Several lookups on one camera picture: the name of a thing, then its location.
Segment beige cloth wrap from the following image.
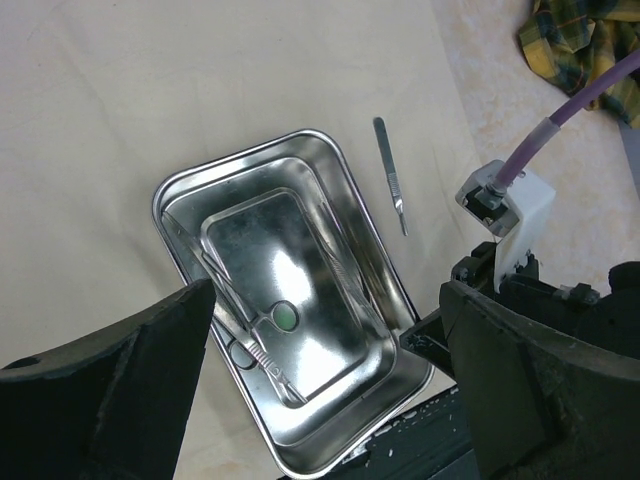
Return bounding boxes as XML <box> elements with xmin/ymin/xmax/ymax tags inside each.
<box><xmin>0</xmin><ymin>0</ymin><xmax>481</xmax><ymax>480</ymax></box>

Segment steel clamp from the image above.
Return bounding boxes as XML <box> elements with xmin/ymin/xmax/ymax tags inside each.
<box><xmin>162</xmin><ymin>211</ymin><xmax>308</xmax><ymax>407</ymax></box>

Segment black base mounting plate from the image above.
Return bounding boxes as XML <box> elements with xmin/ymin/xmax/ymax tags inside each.
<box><xmin>326</xmin><ymin>386</ymin><xmax>480</xmax><ymax>479</ymax></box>

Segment steel scalpel handle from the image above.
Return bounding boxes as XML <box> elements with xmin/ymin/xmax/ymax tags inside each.
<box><xmin>373</xmin><ymin>117</ymin><xmax>409</xmax><ymax>237</ymax></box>

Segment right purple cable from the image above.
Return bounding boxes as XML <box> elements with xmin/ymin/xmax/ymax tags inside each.
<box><xmin>492</xmin><ymin>47</ymin><xmax>640</xmax><ymax>196</ymax></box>

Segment long steel tweezers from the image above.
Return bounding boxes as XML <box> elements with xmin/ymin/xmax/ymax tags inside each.
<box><xmin>311</xmin><ymin>223</ymin><xmax>384</xmax><ymax>335</ymax></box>

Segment yellow plaid shirt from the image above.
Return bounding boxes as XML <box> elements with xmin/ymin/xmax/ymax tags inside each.
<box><xmin>517</xmin><ymin>1</ymin><xmax>639</xmax><ymax>129</ymax></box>

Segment steel instrument tray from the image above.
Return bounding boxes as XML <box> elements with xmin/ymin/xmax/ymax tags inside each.
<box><xmin>152</xmin><ymin>129</ymin><xmax>434</xmax><ymax>479</ymax></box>

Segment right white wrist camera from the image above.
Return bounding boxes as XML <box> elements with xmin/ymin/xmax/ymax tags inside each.
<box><xmin>455</xmin><ymin>160</ymin><xmax>556</xmax><ymax>292</ymax></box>

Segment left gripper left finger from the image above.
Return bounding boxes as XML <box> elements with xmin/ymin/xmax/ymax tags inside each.
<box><xmin>1</xmin><ymin>280</ymin><xmax>216</xmax><ymax>479</ymax></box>

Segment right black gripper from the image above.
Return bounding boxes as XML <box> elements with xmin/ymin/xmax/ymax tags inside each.
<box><xmin>400</xmin><ymin>242</ymin><xmax>639</xmax><ymax>380</ymax></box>

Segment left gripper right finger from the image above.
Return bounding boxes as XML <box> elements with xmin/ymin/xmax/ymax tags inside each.
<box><xmin>439</xmin><ymin>281</ymin><xmax>639</xmax><ymax>479</ymax></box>

